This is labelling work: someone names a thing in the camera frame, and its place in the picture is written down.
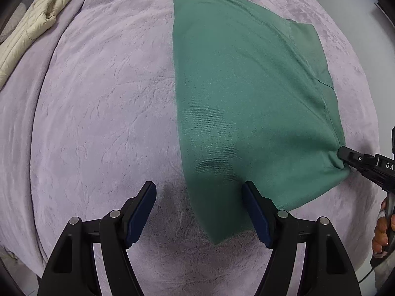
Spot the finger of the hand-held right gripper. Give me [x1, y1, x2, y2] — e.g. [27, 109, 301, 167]
[337, 146, 381, 176]

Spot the person's right hand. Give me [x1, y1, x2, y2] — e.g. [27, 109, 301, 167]
[372, 197, 395, 257]

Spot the black cable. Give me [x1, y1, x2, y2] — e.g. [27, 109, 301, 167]
[357, 267, 376, 284]

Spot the cream puffer jacket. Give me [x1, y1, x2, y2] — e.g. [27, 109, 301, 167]
[0, 0, 73, 89]

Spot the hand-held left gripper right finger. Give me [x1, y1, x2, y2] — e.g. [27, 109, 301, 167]
[241, 181, 361, 296]

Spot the green garment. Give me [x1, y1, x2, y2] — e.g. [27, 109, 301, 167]
[172, 0, 351, 245]

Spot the person's right forearm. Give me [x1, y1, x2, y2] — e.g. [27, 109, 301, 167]
[370, 251, 395, 292]

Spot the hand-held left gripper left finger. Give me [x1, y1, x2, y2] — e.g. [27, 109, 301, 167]
[37, 181, 157, 296]

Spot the lilac plush blanket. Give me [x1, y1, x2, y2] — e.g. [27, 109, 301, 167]
[0, 0, 385, 296]

